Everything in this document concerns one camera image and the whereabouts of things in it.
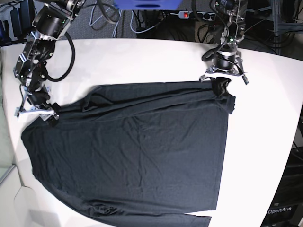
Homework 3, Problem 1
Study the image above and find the black box left background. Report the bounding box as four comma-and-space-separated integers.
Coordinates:
10, 0, 36, 39

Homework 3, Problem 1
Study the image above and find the black OpenArm case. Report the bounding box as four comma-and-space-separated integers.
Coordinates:
261, 147, 303, 227

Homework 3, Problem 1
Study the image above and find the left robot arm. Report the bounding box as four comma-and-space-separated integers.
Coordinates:
200, 0, 249, 96

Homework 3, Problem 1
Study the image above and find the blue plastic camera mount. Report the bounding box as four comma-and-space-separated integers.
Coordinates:
114, 0, 181, 10

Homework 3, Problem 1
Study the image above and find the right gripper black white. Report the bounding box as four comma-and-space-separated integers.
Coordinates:
15, 91, 60, 127

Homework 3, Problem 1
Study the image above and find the white power strip red switch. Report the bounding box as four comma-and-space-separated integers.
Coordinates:
177, 11, 216, 21

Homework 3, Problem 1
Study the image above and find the light grey cable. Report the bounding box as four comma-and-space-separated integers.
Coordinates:
88, 0, 166, 38

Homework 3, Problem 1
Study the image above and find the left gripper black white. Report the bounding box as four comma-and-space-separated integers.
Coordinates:
200, 51, 249, 96

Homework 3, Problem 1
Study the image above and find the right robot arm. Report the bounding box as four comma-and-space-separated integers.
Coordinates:
13, 0, 86, 124

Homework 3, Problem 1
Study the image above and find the dark navy long-sleeve shirt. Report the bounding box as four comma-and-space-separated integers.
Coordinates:
21, 81, 235, 227

